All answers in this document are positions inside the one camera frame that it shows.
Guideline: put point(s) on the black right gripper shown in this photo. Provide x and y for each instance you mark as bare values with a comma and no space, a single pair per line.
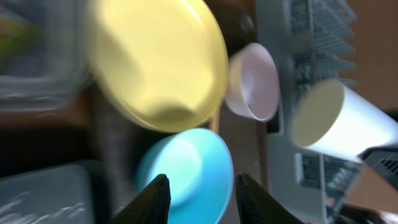
383,160

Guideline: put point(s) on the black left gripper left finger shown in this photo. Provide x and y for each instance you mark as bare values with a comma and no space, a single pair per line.
151,206

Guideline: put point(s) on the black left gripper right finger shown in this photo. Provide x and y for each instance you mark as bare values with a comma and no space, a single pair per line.
257,206

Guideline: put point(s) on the light blue bowl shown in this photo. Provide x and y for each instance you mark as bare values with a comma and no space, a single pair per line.
199,167

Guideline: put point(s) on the white cup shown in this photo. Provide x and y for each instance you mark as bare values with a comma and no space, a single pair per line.
334,120

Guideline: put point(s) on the wooden chopstick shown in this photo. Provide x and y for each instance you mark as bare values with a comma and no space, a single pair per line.
214,123

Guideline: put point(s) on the pink bowl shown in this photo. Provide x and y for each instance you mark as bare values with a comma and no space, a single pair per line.
254,87

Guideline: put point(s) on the black waste tray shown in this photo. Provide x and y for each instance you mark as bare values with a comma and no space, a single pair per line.
71,193

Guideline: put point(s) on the yellow plate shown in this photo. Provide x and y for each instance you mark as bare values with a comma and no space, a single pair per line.
162,64

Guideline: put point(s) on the clear plastic bin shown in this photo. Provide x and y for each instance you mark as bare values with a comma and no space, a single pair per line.
43,63

